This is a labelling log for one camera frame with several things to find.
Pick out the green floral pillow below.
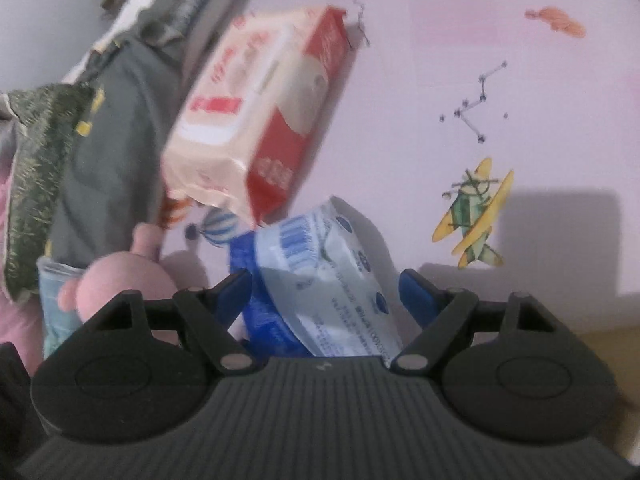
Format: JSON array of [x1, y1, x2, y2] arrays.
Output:
[[2, 82, 97, 306]]

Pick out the pink plush toy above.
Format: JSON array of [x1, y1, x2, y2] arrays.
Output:
[[56, 222, 178, 346]]

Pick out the pink and red wipes pack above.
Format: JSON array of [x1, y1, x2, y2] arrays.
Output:
[[161, 5, 352, 226]]

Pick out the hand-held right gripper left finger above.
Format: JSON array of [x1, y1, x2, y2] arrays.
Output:
[[92, 268, 258, 373]]

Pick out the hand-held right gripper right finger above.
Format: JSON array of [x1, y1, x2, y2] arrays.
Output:
[[389, 268, 557, 372]]

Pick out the blue rolled towel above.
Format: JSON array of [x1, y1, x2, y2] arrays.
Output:
[[37, 255, 88, 361]]

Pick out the blue wet wipe packet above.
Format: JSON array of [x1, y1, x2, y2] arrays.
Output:
[[229, 195, 406, 361]]

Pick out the pink printed bed sheet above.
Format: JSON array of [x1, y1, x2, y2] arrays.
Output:
[[160, 0, 640, 333]]

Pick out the grey quilt with yellow print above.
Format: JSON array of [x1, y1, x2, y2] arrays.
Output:
[[50, 35, 193, 271]]

